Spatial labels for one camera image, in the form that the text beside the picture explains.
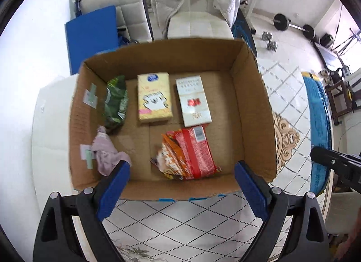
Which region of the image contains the dark wooden chair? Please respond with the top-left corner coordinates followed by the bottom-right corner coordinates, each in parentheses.
top-left (325, 79), bottom-right (360, 126)

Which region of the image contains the pale purple cloth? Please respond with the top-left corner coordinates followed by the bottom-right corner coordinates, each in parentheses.
top-left (91, 126), bottom-right (132, 176)

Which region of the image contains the cardboard box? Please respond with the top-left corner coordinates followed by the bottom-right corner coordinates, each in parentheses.
top-left (69, 38), bottom-right (277, 201)

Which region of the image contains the orange panda snack bag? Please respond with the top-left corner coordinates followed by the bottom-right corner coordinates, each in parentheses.
top-left (150, 134), bottom-right (188, 180)

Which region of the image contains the blue flat board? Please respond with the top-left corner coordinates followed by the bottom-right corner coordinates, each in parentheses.
top-left (65, 6), bottom-right (119, 74)

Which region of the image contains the white red cigarette box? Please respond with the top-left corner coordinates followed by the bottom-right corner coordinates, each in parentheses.
top-left (176, 76), bottom-right (212, 128)

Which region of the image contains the chrome dumbbell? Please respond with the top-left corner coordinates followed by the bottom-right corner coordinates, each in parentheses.
top-left (267, 40), bottom-right (278, 52)
top-left (261, 31), bottom-right (273, 41)

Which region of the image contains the white padded chair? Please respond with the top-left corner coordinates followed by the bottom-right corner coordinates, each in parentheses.
top-left (167, 12), bottom-right (234, 39)
top-left (75, 0), bottom-right (154, 43)

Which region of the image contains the black blue exercise mat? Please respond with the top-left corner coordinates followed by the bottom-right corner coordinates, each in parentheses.
top-left (231, 9), bottom-right (258, 57)

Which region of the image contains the blue long snack packet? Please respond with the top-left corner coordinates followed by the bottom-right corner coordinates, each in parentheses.
top-left (301, 72), bottom-right (332, 195)

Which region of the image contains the yellow tissue pack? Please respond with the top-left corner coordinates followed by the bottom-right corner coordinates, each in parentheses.
top-left (138, 72), bottom-right (173, 123)

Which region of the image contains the red wet wipes pack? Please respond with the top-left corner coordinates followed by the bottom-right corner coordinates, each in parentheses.
top-left (173, 125), bottom-right (222, 179)

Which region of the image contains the floor barbell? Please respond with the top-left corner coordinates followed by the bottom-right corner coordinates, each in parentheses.
top-left (273, 13), bottom-right (316, 40)

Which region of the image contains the green snack bag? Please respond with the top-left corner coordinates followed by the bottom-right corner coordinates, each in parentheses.
top-left (103, 75), bottom-right (129, 134)

